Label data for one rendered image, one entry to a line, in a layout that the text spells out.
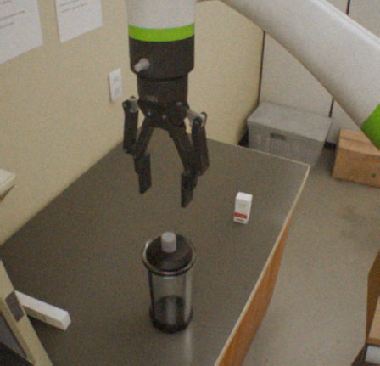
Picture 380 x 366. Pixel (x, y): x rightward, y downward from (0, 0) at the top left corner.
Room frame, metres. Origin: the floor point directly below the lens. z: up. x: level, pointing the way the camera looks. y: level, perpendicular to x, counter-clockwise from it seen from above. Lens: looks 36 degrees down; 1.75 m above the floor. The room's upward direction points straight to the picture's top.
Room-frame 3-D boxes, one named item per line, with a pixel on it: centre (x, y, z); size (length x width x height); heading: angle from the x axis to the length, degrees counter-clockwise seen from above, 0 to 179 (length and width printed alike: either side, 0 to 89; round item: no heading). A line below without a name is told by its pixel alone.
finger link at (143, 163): (0.56, 0.07, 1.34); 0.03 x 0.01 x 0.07; 153
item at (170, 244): (0.54, 0.03, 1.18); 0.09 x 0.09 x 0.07
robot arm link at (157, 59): (0.54, 0.03, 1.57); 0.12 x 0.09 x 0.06; 153
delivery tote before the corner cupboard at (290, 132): (2.68, -0.83, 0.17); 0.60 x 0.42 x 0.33; 61
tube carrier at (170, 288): (0.54, 0.03, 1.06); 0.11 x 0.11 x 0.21
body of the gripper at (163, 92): (0.54, 0.03, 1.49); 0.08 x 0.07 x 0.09; 63
